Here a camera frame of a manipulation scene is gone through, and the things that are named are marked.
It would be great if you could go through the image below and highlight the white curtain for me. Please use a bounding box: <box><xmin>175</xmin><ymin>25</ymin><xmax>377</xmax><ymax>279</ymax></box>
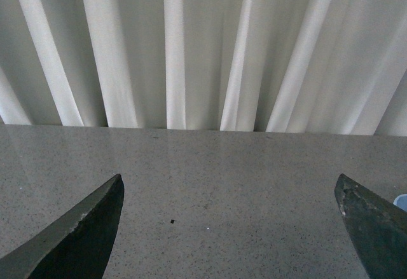
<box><xmin>1</xmin><ymin>0</ymin><xmax>406</xmax><ymax>136</ymax></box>

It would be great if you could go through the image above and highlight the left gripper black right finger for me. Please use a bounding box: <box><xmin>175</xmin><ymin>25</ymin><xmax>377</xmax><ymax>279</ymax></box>
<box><xmin>335</xmin><ymin>174</ymin><xmax>406</xmax><ymax>278</ymax></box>

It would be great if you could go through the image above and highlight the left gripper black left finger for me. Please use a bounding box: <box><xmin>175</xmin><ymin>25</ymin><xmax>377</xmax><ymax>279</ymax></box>
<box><xmin>1</xmin><ymin>174</ymin><xmax>124</xmax><ymax>278</ymax></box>

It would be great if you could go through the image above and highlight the blue plastic cup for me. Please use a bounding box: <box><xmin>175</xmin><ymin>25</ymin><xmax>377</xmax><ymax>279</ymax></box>
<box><xmin>393</xmin><ymin>194</ymin><xmax>407</xmax><ymax>212</ymax></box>

